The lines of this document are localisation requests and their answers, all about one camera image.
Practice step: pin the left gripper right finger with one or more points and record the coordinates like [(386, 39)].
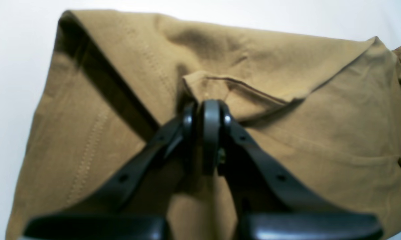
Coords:
[(272, 204)]

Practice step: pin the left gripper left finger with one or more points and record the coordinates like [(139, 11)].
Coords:
[(97, 217)]

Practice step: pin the brown T-shirt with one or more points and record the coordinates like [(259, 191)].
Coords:
[(327, 109)]

